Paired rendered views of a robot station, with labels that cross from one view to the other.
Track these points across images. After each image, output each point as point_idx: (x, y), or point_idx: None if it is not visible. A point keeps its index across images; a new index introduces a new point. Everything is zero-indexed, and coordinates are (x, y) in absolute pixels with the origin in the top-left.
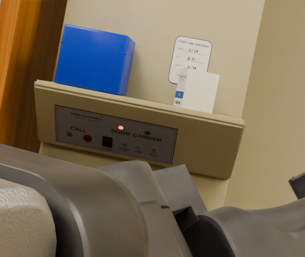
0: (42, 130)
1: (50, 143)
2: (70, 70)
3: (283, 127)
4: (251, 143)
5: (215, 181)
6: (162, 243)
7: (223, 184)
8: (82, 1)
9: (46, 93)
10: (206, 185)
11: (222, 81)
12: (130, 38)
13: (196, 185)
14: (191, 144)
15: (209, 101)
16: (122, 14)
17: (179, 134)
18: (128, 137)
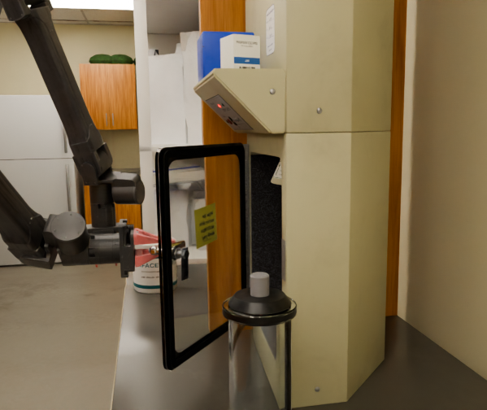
0: (226, 123)
1: (237, 132)
2: (198, 71)
3: None
4: None
5: (282, 139)
6: None
7: (284, 141)
8: (247, 16)
9: (197, 93)
10: (280, 144)
11: (279, 37)
12: (209, 32)
13: (278, 146)
14: (232, 105)
15: (231, 61)
16: (254, 13)
17: (223, 98)
18: (228, 113)
